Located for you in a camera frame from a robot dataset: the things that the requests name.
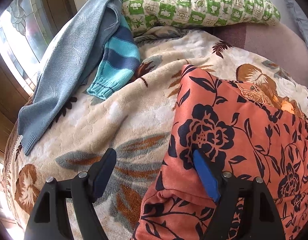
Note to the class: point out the grey blue pillow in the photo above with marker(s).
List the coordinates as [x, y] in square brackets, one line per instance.
[299, 17]

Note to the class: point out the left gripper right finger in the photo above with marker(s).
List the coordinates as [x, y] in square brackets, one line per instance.
[260, 217]

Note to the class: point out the light blue knit sweater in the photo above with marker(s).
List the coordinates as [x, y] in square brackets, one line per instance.
[74, 53]

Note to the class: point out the teal striped knit garment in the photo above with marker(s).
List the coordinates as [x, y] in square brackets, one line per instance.
[120, 61]

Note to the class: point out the pink quilted mattress cover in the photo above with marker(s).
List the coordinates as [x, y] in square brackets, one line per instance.
[278, 44]

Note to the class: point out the stained glass window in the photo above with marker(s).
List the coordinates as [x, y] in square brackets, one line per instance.
[25, 34]

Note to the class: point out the brown wooden window frame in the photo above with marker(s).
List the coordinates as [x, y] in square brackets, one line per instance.
[12, 95]

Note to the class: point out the green checkered pillow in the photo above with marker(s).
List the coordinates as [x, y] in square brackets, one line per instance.
[142, 15]

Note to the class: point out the orange floral blouse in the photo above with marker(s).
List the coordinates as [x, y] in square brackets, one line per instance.
[242, 135]

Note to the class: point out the leaf print fleece blanket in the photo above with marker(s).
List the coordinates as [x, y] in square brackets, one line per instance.
[136, 121]

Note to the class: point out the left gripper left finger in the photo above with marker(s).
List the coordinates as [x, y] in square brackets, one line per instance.
[49, 217]

